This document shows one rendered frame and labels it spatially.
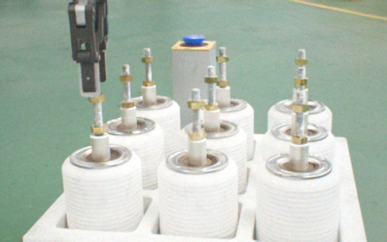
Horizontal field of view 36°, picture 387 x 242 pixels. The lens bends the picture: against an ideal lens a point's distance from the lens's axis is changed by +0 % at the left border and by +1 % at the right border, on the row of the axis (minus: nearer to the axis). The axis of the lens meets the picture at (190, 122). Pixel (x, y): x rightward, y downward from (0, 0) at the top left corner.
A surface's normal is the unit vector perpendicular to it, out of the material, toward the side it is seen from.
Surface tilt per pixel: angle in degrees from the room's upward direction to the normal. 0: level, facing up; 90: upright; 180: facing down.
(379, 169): 0
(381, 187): 0
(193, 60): 90
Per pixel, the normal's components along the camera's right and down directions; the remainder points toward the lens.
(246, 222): -0.03, -0.95
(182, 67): -0.18, 0.31
